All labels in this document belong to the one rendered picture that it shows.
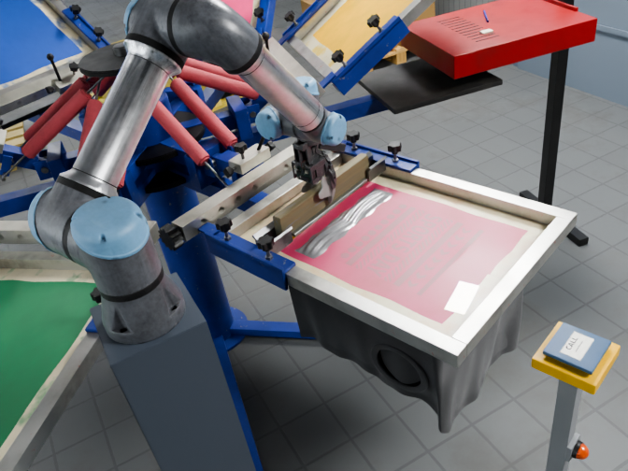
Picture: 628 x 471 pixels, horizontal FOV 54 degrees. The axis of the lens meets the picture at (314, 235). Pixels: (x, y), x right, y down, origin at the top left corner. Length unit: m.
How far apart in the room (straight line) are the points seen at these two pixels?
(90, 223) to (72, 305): 0.68
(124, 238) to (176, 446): 0.47
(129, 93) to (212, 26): 0.20
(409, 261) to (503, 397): 1.06
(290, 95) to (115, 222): 0.46
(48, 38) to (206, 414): 2.13
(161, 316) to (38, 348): 0.57
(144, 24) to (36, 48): 1.82
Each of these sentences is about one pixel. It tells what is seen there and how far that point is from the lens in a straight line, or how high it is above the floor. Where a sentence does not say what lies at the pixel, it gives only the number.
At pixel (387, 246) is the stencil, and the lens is 1.62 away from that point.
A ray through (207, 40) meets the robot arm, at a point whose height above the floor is 1.61.
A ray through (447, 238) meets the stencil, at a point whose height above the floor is 0.96.
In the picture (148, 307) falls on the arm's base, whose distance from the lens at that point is 1.11.
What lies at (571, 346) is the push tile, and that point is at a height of 0.97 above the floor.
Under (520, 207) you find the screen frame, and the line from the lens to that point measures 1.71.
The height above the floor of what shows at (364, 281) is 0.96.
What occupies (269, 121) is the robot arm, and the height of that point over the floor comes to 1.34.
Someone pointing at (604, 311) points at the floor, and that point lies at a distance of 2.89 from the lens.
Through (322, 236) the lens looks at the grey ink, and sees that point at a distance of 1.67.
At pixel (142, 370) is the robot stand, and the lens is 1.15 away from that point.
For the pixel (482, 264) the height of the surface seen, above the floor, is 0.95.
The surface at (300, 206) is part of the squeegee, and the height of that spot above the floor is 1.05.
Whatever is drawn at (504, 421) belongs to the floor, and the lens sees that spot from 2.44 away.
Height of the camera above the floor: 1.94
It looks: 36 degrees down
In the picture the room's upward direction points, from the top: 10 degrees counter-clockwise
